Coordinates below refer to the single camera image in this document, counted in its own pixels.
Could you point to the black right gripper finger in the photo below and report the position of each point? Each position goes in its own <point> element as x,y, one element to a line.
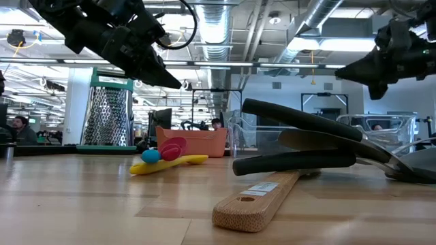
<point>364,64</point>
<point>364,75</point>

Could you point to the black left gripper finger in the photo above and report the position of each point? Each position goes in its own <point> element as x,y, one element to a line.
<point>150,76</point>
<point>151,58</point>

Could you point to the red slotted spoon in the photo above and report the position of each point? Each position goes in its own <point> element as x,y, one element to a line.
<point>172,149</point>

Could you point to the blue silicone spoon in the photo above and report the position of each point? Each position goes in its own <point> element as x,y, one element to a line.
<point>150,156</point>

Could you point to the orange plastic bin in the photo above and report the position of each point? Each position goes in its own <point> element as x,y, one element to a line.
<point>204,143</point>

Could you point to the yellow silicone spoon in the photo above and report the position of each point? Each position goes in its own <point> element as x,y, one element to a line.
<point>153,167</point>

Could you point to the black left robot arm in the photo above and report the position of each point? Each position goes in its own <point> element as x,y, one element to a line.
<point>61,17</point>

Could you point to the black background computer monitor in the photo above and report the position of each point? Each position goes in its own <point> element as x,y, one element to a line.
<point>161,120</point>

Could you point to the person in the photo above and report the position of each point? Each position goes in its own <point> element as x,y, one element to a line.
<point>216,124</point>
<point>24,132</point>
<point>376,127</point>

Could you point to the teal metal box grater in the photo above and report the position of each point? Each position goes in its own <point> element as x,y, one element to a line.
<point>109,115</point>

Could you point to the narrow clear plastic bin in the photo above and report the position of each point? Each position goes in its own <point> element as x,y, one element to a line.
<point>391,136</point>

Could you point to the silver metal cup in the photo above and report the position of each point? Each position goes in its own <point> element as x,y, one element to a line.
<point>9,151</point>

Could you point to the black background stand frame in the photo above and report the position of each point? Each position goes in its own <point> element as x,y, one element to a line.
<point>323,94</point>

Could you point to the silver ceiling air duct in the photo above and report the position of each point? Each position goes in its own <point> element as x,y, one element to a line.
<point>214,34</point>

